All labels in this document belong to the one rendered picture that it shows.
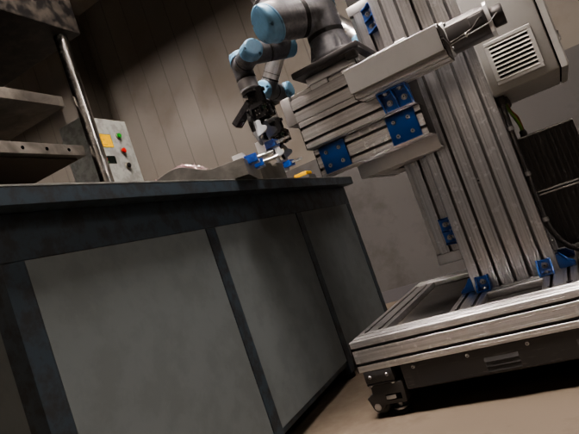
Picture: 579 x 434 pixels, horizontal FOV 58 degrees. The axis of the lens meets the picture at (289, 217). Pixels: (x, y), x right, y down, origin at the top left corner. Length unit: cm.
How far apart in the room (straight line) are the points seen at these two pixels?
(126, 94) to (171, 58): 55
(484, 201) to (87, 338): 119
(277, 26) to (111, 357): 102
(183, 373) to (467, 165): 102
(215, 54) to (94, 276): 324
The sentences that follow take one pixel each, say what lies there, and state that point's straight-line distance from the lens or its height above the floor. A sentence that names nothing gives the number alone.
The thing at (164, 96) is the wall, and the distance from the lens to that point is 450.
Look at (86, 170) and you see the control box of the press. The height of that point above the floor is 122.
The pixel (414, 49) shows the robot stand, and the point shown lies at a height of 91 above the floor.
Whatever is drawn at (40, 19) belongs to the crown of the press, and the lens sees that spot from 262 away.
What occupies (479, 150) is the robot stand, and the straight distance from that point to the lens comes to 170.
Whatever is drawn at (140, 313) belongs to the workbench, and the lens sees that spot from 122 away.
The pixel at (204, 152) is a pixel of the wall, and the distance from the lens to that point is 423.
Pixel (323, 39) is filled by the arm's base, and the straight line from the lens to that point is 168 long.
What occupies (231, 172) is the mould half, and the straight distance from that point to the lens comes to 164.
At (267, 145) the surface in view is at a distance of 195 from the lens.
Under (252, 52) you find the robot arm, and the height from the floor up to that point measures 123.
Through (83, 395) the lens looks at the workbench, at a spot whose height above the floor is 41.
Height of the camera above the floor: 53
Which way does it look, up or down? 4 degrees up
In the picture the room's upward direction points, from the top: 19 degrees counter-clockwise
